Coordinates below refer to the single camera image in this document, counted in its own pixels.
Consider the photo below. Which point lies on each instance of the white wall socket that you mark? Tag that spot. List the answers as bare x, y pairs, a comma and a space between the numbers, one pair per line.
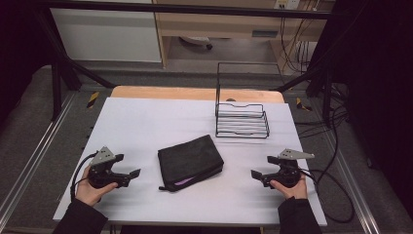
287, 4

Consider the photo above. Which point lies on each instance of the light wooden desk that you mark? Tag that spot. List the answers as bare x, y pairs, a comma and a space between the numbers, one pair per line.
227, 24

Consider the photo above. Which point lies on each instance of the person's left hand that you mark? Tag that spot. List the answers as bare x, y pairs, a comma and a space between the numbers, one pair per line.
91, 193

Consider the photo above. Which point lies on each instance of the black zipper pouch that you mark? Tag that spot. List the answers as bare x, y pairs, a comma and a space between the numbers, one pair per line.
190, 162

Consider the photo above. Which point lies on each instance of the office chair base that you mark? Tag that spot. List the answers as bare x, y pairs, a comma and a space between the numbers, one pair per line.
197, 41

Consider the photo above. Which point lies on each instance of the aluminium floor rail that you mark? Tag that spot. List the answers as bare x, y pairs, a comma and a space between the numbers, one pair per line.
352, 182
35, 152

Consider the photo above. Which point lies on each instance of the yellow black floor tape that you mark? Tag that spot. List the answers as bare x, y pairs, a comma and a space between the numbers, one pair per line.
303, 104
93, 99

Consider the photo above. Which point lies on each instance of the white cabinet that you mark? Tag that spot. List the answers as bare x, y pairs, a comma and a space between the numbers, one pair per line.
107, 35

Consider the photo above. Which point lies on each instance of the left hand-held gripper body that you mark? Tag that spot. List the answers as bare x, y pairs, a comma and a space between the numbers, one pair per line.
101, 172

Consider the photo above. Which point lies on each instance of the black metal frame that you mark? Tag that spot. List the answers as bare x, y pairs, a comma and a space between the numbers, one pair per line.
181, 8

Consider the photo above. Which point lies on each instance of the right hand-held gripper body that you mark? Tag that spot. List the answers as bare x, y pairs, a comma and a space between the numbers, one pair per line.
287, 170

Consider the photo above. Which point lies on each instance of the person's right hand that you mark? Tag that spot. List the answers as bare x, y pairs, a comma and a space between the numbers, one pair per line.
293, 191

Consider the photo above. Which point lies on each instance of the dark curtain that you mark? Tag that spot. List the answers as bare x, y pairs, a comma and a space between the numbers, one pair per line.
380, 81
19, 48

